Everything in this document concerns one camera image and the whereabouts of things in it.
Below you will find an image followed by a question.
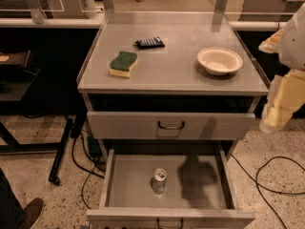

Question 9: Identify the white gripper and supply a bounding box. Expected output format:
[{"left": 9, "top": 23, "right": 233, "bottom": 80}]
[{"left": 258, "top": 4, "right": 305, "bottom": 134}]

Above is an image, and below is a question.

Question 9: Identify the silver redbull can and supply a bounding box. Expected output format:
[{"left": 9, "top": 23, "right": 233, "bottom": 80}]
[{"left": 151, "top": 168, "right": 167, "bottom": 195}]

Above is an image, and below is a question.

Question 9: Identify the grey metal drawer cabinet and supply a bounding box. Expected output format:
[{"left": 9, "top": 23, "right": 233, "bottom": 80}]
[{"left": 76, "top": 0, "right": 273, "bottom": 229}]

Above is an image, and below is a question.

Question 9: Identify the open middle drawer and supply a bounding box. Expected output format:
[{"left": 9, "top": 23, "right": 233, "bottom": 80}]
[{"left": 87, "top": 148, "right": 254, "bottom": 229}]

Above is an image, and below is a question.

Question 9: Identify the closed upper drawer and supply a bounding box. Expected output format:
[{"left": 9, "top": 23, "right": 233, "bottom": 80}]
[{"left": 87, "top": 112, "right": 254, "bottom": 140}]

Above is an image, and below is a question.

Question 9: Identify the white paper bowl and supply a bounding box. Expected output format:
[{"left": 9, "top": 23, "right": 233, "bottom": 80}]
[{"left": 197, "top": 47, "right": 243, "bottom": 76}]

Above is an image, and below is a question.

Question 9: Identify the dark blue snack packet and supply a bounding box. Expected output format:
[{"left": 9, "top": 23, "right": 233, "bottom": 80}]
[{"left": 135, "top": 37, "right": 165, "bottom": 49}]

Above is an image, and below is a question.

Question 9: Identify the green yellow sponge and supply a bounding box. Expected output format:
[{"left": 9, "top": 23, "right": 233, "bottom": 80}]
[{"left": 110, "top": 52, "right": 138, "bottom": 78}]

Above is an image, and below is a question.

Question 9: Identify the dark side table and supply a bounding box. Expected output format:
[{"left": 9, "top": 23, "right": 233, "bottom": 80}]
[{"left": 0, "top": 51, "right": 40, "bottom": 103}]

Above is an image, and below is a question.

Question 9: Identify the black table leg stand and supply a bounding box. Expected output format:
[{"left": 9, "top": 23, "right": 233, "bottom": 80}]
[{"left": 0, "top": 118, "right": 72, "bottom": 186}]

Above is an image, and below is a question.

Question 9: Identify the brown shoe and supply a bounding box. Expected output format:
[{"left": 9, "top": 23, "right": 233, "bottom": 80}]
[{"left": 17, "top": 198, "right": 44, "bottom": 229}]

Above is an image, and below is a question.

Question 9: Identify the black floor cable right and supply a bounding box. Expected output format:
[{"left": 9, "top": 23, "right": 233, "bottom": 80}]
[{"left": 231, "top": 154, "right": 305, "bottom": 229}]

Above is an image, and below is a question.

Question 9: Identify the black floor cable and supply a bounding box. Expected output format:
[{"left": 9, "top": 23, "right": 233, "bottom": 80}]
[
  {"left": 71, "top": 130, "right": 107, "bottom": 210},
  {"left": 231, "top": 154, "right": 305, "bottom": 229}
]

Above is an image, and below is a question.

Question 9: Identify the black floor cable left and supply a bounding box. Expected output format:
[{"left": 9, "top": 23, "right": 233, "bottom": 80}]
[{"left": 71, "top": 130, "right": 107, "bottom": 210}]

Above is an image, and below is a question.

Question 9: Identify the white horizontal rail pipe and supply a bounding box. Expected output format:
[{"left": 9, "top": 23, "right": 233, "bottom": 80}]
[{"left": 0, "top": 18, "right": 287, "bottom": 31}]

